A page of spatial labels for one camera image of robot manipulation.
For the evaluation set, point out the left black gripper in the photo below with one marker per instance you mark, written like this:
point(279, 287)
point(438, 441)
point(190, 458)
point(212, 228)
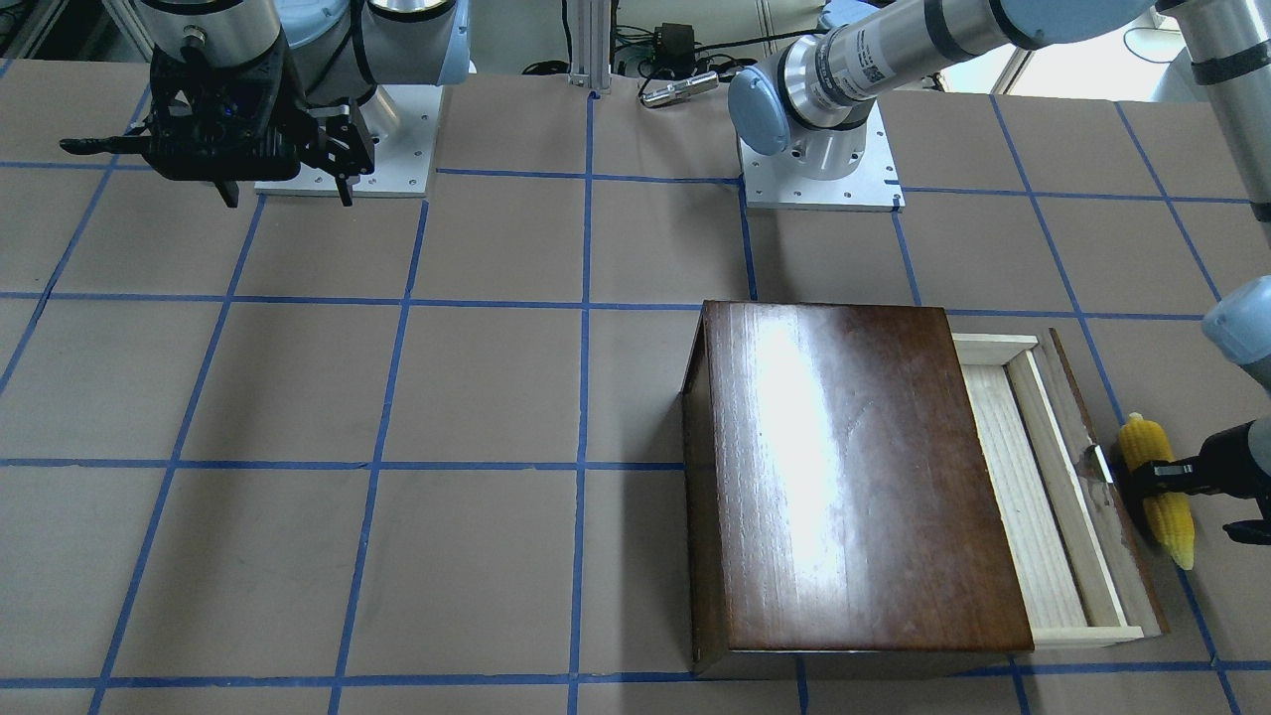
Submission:
point(1231, 462)

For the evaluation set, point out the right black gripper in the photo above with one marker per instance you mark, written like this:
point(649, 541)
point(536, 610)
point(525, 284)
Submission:
point(343, 142)

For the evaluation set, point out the yellow plastic corn cob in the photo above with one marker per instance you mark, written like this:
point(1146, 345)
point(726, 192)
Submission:
point(1168, 516)

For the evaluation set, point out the white drawer handle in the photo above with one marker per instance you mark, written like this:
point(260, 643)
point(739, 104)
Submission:
point(1095, 466)

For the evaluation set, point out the light wood drawer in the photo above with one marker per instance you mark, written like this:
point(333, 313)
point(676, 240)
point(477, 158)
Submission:
point(1074, 549)

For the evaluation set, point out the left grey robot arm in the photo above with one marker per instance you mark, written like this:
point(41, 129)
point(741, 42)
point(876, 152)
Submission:
point(821, 85)

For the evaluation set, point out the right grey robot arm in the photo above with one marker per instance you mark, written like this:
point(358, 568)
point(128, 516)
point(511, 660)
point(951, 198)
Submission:
point(340, 49)

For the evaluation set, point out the dark wooden drawer cabinet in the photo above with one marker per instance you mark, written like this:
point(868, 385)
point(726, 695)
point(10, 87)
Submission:
point(841, 520)

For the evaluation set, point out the black power adapter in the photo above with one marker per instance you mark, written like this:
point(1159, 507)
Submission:
point(673, 47)

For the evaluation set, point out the silver metal cylinder tool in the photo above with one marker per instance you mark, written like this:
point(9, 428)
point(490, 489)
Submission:
point(680, 90)

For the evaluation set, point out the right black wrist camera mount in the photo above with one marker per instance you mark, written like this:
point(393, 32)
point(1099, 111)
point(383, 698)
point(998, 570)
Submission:
point(209, 124)

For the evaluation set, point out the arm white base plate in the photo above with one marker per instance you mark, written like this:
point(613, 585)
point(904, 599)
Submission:
point(402, 121)
point(846, 170)

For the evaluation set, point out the aluminium frame post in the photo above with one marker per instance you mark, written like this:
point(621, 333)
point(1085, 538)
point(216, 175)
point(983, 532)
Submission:
point(590, 25)

